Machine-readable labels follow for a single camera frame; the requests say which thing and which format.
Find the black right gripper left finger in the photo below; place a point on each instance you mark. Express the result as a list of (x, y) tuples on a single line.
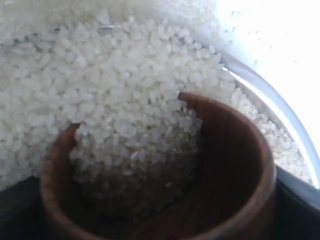
[(21, 212)]

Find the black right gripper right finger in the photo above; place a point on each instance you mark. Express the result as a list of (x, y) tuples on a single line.
[(297, 208)]

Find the brown wooden cup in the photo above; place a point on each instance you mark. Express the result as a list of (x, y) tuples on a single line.
[(232, 198)]

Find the rice pile in tray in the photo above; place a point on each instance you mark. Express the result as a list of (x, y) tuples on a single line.
[(151, 191)]

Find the spilled rice grains on table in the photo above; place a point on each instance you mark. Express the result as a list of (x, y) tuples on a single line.
[(263, 37)]

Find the round steel tray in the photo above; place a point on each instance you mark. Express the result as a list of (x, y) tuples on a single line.
[(275, 90)]

